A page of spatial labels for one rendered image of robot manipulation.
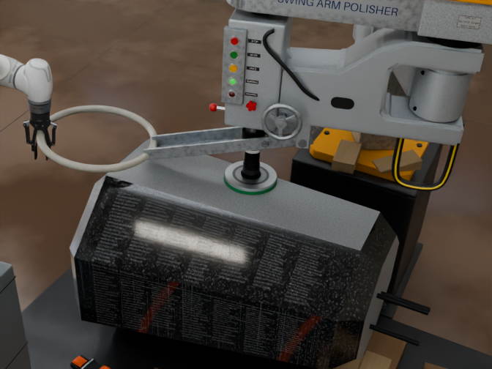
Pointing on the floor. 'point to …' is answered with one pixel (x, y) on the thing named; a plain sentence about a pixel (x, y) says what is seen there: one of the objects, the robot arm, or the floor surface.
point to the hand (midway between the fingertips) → (41, 151)
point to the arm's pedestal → (11, 323)
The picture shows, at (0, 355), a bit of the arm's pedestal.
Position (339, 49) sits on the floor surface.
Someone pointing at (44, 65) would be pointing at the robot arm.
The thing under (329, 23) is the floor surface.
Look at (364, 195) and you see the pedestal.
